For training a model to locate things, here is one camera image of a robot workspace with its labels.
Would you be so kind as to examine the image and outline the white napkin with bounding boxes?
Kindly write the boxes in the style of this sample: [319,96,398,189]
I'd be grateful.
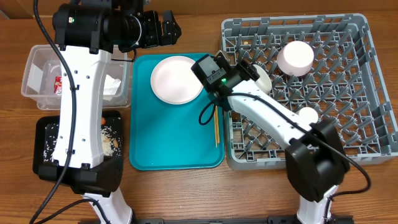
[103,74,121,101]

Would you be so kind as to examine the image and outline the red snack wrapper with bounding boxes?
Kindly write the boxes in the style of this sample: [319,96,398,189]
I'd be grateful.
[54,76,62,95]

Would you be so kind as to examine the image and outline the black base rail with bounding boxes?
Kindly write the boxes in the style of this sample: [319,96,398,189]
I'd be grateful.
[133,215,355,224]

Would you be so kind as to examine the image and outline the teal plastic tray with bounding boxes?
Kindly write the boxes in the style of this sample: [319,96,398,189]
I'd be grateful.
[129,54,225,170]

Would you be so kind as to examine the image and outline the wooden chopstick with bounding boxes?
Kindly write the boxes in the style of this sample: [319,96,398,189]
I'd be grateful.
[213,105,218,148]
[217,107,220,144]

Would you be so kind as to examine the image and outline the large white plate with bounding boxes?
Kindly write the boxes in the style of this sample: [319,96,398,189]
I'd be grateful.
[150,55,203,105]

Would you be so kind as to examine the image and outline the white cup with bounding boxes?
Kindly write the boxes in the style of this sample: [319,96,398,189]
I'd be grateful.
[297,107,318,123]

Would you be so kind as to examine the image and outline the black plastic tray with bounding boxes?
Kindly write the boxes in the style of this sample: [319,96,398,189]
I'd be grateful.
[32,110,123,175]

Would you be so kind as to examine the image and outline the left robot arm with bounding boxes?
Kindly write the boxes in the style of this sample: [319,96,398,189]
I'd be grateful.
[36,1,182,223]

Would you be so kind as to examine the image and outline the clear plastic bin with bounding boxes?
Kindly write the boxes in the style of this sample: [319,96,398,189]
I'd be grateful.
[21,45,132,110]

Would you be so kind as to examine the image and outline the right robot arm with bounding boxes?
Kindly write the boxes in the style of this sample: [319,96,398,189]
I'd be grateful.
[209,51,349,223]

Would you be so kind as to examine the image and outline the food scraps pile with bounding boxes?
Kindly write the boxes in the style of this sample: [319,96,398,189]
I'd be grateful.
[42,123,122,163]

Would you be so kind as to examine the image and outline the grey dish rack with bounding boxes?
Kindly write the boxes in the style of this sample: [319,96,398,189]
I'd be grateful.
[221,14,397,165]

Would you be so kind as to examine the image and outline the green-rimmed white bowl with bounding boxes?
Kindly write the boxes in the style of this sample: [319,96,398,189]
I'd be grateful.
[253,64,272,95]

